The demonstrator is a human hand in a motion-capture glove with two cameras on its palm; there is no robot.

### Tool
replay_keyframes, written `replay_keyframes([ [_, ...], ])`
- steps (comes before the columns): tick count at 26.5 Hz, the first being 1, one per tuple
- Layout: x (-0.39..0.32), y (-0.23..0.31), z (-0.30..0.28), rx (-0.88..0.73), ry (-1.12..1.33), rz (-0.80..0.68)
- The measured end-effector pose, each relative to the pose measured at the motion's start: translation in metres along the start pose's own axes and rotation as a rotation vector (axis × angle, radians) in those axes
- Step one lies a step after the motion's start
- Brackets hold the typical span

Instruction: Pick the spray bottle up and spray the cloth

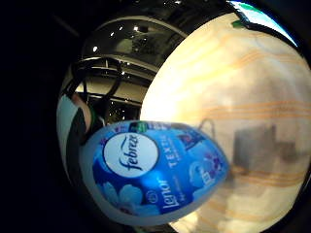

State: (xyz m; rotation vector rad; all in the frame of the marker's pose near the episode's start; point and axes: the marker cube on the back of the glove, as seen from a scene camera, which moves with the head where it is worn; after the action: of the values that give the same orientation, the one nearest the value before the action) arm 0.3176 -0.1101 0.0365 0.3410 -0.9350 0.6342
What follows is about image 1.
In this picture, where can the blue label spray bottle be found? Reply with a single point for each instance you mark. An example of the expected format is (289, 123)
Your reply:
(155, 181)

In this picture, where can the the person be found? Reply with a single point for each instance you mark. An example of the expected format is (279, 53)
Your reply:
(69, 129)

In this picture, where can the green tape piece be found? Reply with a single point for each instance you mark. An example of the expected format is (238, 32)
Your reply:
(238, 23)

